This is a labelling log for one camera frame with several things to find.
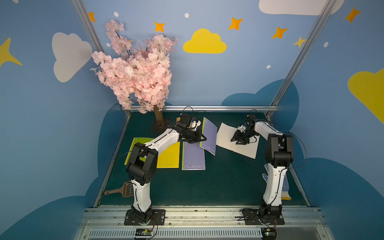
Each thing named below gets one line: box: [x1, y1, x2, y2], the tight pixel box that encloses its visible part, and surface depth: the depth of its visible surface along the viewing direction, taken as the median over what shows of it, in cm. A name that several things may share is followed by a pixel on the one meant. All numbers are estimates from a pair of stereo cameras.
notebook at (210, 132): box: [199, 117, 218, 156], surface depth 97 cm
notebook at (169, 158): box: [156, 141, 181, 169], surface depth 95 cm
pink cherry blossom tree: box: [90, 19, 178, 128], surface depth 70 cm
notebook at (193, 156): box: [181, 141, 206, 171], surface depth 96 cm
